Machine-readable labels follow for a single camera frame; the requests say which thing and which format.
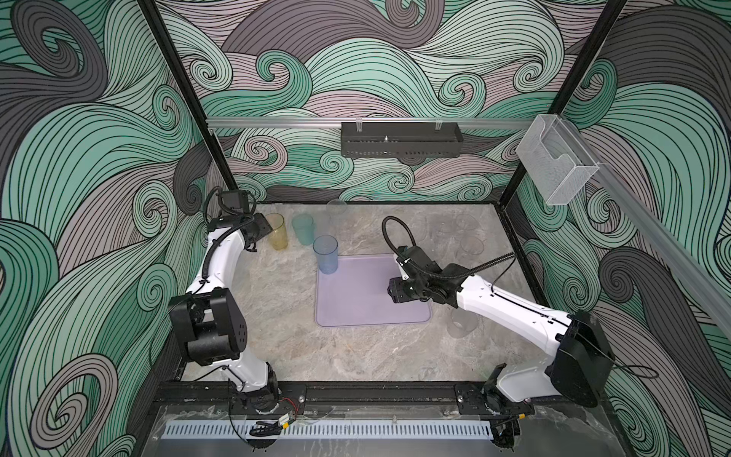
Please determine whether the yellow transparent tall glass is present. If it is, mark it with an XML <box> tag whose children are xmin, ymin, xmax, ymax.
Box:
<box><xmin>266</xmin><ymin>213</ymin><xmax>289</xmax><ymax>251</ymax></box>

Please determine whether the lilac plastic tray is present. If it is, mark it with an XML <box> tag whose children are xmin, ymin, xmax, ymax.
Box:
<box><xmin>315</xmin><ymin>254</ymin><xmax>432</xmax><ymax>328</ymax></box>

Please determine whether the teal frosted tall glass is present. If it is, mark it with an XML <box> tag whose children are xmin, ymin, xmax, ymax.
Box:
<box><xmin>291</xmin><ymin>213</ymin><xmax>315</xmax><ymax>246</ymax></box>

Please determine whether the blue transparent tall glass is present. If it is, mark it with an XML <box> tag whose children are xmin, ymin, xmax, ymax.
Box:
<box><xmin>312</xmin><ymin>235</ymin><xmax>339</xmax><ymax>275</ymax></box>

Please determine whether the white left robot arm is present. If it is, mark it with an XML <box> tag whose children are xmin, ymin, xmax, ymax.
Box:
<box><xmin>168</xmin><ymin>187</ymin><xmax>280</xmax><ymax>407</ymax></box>

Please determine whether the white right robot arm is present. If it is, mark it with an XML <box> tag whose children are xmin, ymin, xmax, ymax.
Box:
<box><xmin>388</xmin><ymin>246</ymin><xmax>615</xmax><ymax>407</ymax></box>

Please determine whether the clear faceted glass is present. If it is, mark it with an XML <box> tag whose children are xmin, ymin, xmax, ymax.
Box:
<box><xmin>313</xmin><ymin>211</ymin><xmax>337</xmax><ymax>238</ymax></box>

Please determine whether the clear tall glass back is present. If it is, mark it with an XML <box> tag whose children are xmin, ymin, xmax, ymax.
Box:
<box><xmin>326</xmin><ymin>199</ymin><xmax>350</xmax><ymax>234</ymax></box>

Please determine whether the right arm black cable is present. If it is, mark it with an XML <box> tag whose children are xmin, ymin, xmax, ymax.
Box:
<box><xmin>381</xmin><ymin>215</ymin><xmax>517</xmax><ymax>281</ymax></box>

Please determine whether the aluminium rail back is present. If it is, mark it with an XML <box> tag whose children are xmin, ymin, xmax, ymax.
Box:
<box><xmin>206</xmin><ymin>116</ymin><xmax>533</xmax><ymax>131</ymax></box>

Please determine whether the aluminium rail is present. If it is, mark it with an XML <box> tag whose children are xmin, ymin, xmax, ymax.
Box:
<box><xmin>595</xmin><ymin>164</ymin><xmax>730</xmax><ymax>337</ymax></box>
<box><xmin>206</xmin><ymin>116</ymin><xmax>533</xmax><ymax>131</ymax></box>

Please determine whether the black perforated wall box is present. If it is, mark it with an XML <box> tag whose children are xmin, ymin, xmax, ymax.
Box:
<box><xmin>340</xmin><ymin>121</ymin><xmax>464</xmax><ymax>164</ymax></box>

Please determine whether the black corner frame post left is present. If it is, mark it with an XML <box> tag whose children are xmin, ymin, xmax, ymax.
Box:
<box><xmin>137</xmin><ymin>0</ymin><xmax>239</xmax><ymax>190</ymax></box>

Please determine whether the black corner frame post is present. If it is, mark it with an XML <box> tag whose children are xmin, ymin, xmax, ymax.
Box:
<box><xmin>499</xmin><ymin>1</ymin><xmax>626</xmax><ymax>209</ymax></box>
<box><xmin>137</xmin><ymin>0</ymin><xmax>239</xmax><ymax>190</ymax></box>

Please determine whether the clear acrylic wall holder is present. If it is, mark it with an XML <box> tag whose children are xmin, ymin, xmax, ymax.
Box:
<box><xmin>516</xmin><ymin>114</ymin><xmax>599</xmax><ymax>207</ymax></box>

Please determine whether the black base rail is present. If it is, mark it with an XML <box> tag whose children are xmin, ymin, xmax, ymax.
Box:
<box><xmin>153</xmin><ymin>381</ymin><xmax>487</xmax><ymax>411</ymax></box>

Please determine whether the white slotted cable duct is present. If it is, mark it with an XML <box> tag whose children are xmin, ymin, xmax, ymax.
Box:
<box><xmin>162</xmin><ymin>420</ymin><xmax>493</xmax><ymax>441</ymax></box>

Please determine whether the aluminium rail right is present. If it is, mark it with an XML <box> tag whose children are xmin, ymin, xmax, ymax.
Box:
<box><xmin>595</xmin><ymin>164</ymin><xmax>730</xmax><ymax>337</ymax></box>

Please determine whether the black corner frame post right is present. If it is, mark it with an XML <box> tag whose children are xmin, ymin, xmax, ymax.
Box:
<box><xmin>499</xmin><ymin>1</ymin><xmax>626</xmax><ymax>209</ymax></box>

